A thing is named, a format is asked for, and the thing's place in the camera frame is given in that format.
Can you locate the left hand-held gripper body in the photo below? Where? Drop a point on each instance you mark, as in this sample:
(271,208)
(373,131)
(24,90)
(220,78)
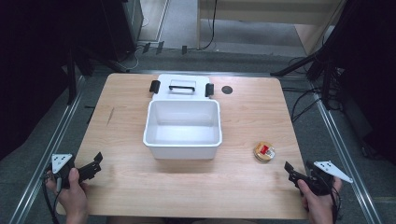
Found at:
(62,166)

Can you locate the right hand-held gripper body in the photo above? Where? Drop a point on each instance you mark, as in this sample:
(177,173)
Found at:
(323,175)

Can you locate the person's left hand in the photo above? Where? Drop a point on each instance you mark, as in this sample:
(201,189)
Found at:
(73,194)

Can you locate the person's right hand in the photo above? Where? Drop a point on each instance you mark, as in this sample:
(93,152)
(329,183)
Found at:
(317,205)

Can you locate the round clear snack packet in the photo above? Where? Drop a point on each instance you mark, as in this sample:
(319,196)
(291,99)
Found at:
(264,151)

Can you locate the white plastic storage box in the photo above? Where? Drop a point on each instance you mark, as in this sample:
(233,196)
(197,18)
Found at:
(183,130)

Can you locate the black round table grommet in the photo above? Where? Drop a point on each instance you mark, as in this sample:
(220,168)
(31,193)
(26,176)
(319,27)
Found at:
(227,90)

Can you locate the black tripod stand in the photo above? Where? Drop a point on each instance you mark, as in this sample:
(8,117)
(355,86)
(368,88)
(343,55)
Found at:
(299,63)

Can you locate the dark cabinet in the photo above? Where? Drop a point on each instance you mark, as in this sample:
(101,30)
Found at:
(124,28)

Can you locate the light wooden furniture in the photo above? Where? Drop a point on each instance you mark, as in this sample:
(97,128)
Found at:
(264,12)

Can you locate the metal floor rail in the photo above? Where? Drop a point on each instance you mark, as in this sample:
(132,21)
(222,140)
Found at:
(345,155)
(40,168)

